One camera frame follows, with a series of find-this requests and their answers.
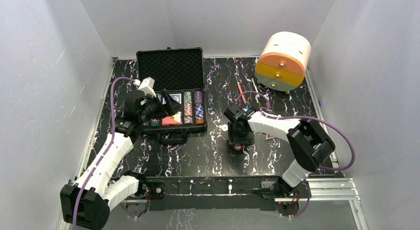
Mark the blue poker card deck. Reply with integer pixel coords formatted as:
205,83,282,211
170,94,182,104

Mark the red poker card deck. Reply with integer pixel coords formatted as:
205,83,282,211
161,112,182,126

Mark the red 5 chip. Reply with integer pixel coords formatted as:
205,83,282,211
233,143,244,152

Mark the blue white 5 chip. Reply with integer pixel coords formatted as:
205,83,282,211
220,124,228,132

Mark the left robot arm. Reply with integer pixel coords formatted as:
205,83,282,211
60,90,183,230

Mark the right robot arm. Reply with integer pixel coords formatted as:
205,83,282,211
223,104,336,197

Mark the black poker set case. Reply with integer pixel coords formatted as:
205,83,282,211
136,47,208,145

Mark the light blue chip stack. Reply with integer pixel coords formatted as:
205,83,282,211
150,118,161,127

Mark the orange blue chip stack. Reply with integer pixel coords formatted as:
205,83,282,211
184,103,193,116

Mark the green chip stack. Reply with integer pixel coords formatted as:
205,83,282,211
183,92,192,104

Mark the grey white chip stack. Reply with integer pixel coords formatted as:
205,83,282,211
184,115,193,124

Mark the purple chip stack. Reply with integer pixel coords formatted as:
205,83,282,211
194,91,203,105

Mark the blue white chip stack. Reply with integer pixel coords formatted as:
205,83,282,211
195,103,204,119

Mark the orange pencil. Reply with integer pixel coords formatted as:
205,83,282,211
237,82,247,105

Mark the round drawer cabinet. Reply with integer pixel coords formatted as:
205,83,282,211
255,31,311,93

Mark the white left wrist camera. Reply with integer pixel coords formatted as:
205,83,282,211
133,77,156,98

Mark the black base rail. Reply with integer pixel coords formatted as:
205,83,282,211
65,175,362,216

